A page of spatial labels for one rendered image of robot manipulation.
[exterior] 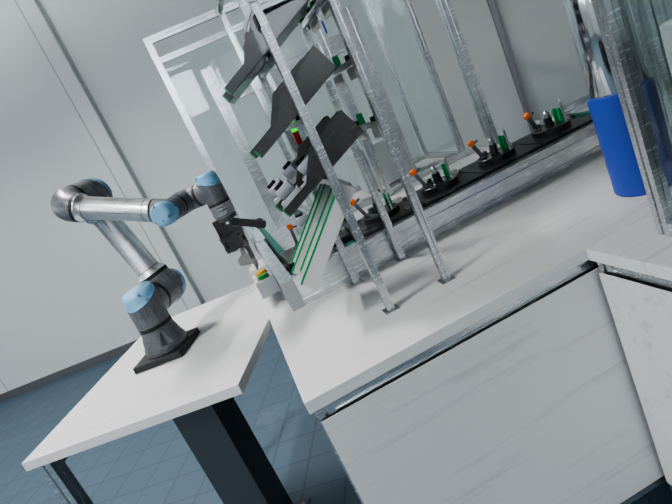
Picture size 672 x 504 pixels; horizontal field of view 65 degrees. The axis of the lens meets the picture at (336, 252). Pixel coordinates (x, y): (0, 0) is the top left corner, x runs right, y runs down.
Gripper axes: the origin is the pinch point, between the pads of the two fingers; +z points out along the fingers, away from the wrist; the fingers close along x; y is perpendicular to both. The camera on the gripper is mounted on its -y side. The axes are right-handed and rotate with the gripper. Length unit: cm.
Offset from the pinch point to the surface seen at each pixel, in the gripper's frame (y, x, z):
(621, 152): -94, 65, 2
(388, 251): -39.9, 18.1, 11.7
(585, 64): -95, 61, -21
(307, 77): -30, 52, -46
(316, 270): -13, 50, -2
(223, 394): 23, 48, 16
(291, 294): -5.3, 18.4, 9.5
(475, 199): -75, 18, 10
